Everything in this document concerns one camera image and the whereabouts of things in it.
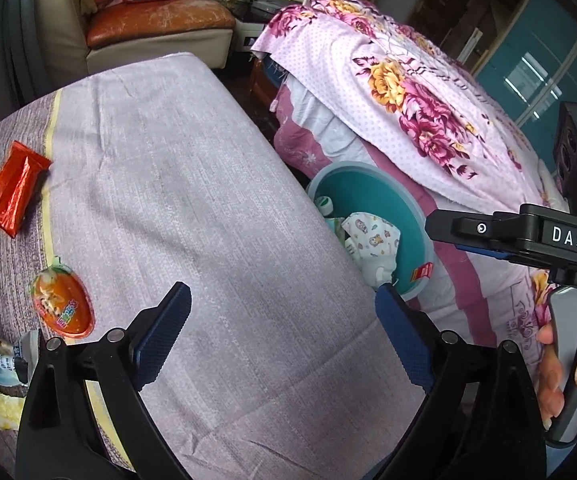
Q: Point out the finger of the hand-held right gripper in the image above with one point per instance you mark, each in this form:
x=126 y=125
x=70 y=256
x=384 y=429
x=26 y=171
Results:
x=468 y=227

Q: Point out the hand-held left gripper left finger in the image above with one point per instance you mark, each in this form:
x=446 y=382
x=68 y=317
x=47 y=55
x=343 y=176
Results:
x=163 y=330

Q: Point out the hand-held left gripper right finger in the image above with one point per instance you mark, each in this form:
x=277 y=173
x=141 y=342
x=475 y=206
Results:
x=403 y=340

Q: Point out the teal plastic bin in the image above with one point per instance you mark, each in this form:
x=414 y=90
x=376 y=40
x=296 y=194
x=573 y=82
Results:
x=393 y=200

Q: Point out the clear plastic bottle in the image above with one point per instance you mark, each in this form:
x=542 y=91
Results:
x=326 y=206

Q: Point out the person's right hand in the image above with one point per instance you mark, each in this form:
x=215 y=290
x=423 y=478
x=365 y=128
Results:
x=548 y=375

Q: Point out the pink and white quilt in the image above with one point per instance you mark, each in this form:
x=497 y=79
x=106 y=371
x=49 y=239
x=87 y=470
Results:
x=468 y=285

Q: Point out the white printed bag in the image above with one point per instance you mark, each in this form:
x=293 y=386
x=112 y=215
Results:
x=373 y=245

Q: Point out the orange round snack packet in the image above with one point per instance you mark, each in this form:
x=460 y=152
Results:
x=63 y=300

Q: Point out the wooden cabinet teal glass doors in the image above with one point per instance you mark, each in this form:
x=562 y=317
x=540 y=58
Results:
x=533 y=50

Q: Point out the red orange snack wrapper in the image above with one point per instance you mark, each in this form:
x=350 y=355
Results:
x=11 y=190

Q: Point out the floral pink bed sheet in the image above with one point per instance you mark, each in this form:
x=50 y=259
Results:
x=328 y=45

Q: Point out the orange seat cushion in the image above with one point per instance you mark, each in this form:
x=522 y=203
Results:
x=158 y=20

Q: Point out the grey pipe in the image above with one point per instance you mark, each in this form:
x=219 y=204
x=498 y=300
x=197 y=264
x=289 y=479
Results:
x=21 y=35

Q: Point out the cream leather armchair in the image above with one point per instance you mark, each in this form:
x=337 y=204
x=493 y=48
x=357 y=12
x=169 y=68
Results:
x=58 y=15

